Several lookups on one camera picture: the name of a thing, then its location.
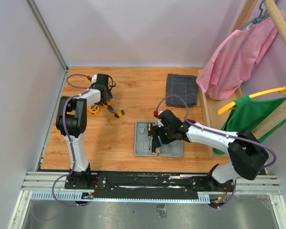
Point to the orange black pliers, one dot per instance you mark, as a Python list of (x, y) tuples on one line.
[(107, 105)]

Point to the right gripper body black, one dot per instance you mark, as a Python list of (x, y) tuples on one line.
[(165, 134)]

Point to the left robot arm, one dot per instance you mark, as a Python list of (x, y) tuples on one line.
[(71, 121)]

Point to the flathead screwdriver black yellow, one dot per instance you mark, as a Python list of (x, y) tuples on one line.
[(153, 149)]

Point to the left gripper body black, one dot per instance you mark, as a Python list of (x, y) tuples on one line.
[(109, 95)]

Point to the wooden clothes rack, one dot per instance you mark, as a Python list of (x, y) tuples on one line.
[(211, 106)]

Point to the hex key set orange holder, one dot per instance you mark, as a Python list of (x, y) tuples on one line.
[(119, 114)]

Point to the grey plastic tool case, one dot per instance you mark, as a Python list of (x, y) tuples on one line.
[(143, 143)]

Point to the yellow clothes hanger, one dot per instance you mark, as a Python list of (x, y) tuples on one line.
[(231, 105)]

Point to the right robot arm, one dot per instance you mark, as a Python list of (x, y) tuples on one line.
[(247, 155)]

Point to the dark grey checked cloth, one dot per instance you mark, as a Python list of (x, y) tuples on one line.
[(184, 86)]

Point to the green shirt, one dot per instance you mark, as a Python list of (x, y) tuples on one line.
[(249, 113)]

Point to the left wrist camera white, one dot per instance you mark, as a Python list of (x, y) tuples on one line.
[(94, 78)]

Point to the pink shirt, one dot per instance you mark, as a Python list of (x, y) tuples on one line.
[(232, 62)]

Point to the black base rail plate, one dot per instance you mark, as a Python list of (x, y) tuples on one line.
[(147, 185)]

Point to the yellow tape measure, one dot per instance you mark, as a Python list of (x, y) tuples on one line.
[(94, 109)]

